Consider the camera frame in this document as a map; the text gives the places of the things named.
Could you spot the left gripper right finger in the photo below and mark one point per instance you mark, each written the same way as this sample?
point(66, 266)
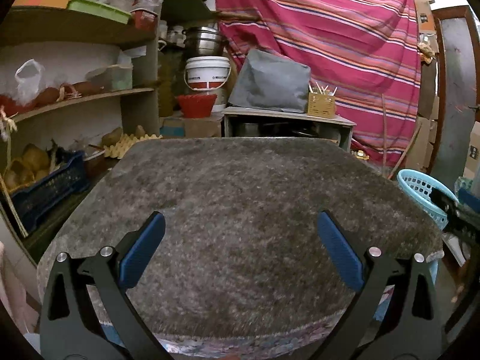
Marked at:
point(411, 328)

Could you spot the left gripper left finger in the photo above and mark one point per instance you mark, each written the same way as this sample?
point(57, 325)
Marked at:
point(70, 328)

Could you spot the light blue plastic basket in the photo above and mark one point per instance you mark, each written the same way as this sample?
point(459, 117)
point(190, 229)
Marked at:
point(418, 186)

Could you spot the dark blue plastic crate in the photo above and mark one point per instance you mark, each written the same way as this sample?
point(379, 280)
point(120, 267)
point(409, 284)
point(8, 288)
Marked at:
point(35, 203)

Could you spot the grey fuzzy table mat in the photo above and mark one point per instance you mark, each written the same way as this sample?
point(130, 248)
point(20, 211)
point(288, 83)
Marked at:
point(241, 268)

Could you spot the yellow egg tray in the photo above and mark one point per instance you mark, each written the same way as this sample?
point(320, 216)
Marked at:
point(125, 143)

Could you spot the wooden utensil holder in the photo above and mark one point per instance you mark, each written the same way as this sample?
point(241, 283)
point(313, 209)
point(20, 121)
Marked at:
point(321, 100)

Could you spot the cardboard box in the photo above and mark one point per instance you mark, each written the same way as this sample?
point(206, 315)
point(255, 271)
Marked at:
point(179, 127)

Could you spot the striped pink curtain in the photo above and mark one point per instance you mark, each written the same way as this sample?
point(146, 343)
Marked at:
point(366, 49)

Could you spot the red plastic basket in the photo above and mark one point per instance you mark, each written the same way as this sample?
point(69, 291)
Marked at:
point(196, 106)

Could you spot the grey cloth bag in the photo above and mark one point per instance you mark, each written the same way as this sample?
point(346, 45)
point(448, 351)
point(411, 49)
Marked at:
point(271, 82)

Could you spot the grey low cabinet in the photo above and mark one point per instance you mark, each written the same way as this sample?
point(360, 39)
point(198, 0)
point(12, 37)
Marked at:
point(248, 122)

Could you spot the wooden shelf unit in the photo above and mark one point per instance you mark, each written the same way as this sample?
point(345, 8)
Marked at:
point(69, 45)

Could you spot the white plastic bucket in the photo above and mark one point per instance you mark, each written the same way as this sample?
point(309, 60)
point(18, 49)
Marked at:
point(206, 73)

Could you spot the steel pot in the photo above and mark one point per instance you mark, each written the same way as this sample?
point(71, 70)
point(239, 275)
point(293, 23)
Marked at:
point(203, 41)

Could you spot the green plastic tray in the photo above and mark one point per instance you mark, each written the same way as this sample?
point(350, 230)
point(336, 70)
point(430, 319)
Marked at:
point(99, 9)

